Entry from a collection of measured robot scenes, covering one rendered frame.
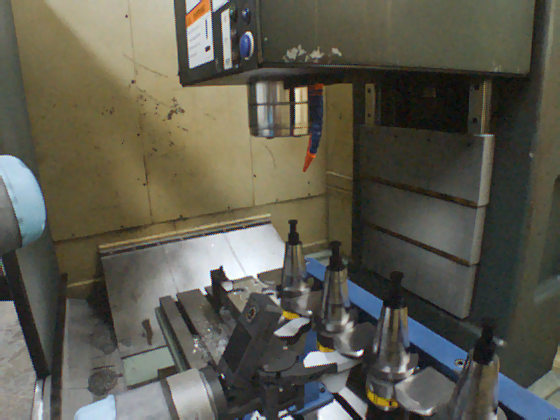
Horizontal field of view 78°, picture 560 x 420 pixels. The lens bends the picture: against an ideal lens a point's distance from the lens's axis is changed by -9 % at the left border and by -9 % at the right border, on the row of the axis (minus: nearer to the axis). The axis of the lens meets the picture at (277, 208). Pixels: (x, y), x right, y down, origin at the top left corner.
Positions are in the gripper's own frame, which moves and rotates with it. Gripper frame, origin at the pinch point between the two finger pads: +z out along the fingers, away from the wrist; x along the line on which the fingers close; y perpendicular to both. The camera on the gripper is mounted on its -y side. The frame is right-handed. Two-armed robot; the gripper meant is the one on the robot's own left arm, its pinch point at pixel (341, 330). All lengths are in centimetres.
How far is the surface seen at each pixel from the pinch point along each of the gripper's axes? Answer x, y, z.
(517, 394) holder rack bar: 23.0, -3.4, 4.8
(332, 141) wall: -137, -5, 96
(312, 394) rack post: -15.1, 26.4, 3.7
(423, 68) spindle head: -9.6, -35.5, 25.6
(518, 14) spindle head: -9, -46, 54
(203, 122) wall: -142, -22, 25
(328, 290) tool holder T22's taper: 0.5, -7.6, -2.4
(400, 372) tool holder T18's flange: 13.8, -3.4, -2.2
